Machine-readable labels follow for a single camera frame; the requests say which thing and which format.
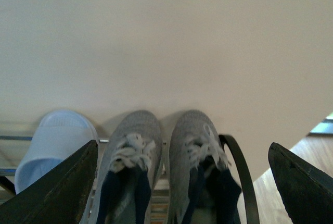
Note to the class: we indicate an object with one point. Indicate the light blue slide sandal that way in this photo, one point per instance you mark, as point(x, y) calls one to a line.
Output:
point(59, 134)

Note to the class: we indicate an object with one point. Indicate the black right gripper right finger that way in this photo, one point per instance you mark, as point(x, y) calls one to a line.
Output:
point(306, 191)

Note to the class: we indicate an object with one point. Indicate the grey knit sneaker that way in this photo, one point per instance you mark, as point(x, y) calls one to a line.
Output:
point(202, 189)
point(128, 171)

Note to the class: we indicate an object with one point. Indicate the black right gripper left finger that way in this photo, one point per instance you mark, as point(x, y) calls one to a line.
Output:
point(54, 190)

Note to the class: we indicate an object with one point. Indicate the black metal shoe rack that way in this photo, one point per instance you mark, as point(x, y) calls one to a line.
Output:
point(242, 177)

